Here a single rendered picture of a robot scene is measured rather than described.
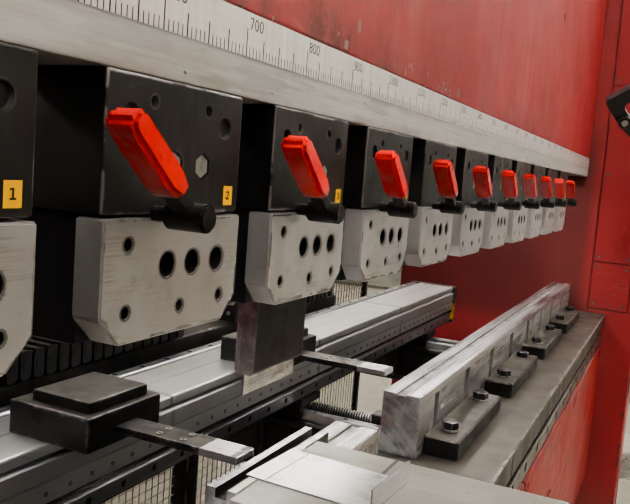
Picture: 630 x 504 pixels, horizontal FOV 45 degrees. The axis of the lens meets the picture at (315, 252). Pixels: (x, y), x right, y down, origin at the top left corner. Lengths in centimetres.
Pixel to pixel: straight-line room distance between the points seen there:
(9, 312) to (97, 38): 16
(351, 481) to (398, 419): 44
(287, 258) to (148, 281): 19
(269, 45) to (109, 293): 25
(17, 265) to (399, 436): 85
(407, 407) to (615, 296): 173
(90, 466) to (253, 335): 31
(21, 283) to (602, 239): 251
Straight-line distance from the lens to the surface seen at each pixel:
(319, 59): 70
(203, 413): 110
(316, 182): 61
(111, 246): 46
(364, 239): 81
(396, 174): 79
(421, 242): 100
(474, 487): 78
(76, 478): 92
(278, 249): 64
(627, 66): 284
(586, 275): 282
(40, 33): 43
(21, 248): 41
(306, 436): 88
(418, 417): 117
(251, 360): 70
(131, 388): 89
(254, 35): 60
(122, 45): 47
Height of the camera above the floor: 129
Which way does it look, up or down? 6 degrees down
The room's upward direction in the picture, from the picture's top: 4 degrees clockwise
